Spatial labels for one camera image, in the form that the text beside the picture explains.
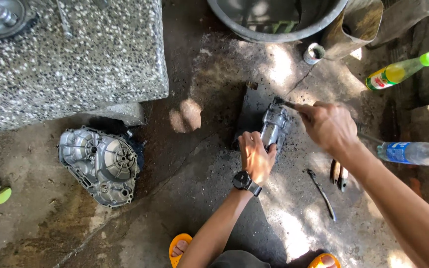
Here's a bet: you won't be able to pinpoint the person's left hand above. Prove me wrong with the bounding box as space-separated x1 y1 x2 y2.
238 131 278 185

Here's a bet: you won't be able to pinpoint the person's right hand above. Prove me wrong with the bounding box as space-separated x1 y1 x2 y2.
293 101 361 157

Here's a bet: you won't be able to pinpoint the cleaning brush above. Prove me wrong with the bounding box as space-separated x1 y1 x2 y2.
273 97 300 111

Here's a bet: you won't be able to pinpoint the greasy metal engine part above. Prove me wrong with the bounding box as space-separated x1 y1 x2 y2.
260 103 292 153

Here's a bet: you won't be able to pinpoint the dark flat slab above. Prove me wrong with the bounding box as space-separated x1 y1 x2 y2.
232 83 297 151

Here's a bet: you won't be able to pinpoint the small white tin can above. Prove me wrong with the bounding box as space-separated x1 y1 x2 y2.
303 42 326 65

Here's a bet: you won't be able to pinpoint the thin dark metal tool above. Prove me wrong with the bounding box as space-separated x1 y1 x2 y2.
307 168 337 222

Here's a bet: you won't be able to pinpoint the cut metal can scoop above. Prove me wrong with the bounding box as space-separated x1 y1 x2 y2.
321 0 384 61

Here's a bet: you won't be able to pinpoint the black wristwatch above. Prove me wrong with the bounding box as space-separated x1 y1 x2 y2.
232 170 263 197

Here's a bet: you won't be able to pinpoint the grey metal basin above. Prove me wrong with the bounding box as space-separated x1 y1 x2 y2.
206 0 349 43

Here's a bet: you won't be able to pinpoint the green capped glass bottle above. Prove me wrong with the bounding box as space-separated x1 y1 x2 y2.
365 51 429 92

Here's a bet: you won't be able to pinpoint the clear blue label plastic bottle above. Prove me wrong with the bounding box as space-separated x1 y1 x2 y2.
377 141 429 166

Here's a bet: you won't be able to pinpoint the orange sandal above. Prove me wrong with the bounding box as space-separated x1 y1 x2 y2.
307 253 342 268
169 233 193 268

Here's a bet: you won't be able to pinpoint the person's grey shorts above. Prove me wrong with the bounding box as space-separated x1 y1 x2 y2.
208 250 272 268

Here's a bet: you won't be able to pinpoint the silver engine clutch cover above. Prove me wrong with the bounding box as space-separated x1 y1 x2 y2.
57 126 141 208

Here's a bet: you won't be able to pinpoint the speckled terrazzo stone bench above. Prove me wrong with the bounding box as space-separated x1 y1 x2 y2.
0 0 170 141

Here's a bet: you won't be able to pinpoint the metal wrench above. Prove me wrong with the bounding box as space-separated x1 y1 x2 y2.
56 0 74 40

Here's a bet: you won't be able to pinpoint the round metal engine part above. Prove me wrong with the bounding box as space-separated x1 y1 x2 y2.
0 0 39 42

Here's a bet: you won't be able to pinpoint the wooden handled tool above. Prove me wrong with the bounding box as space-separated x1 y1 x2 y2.
338 166 349 193
329 159 341 185

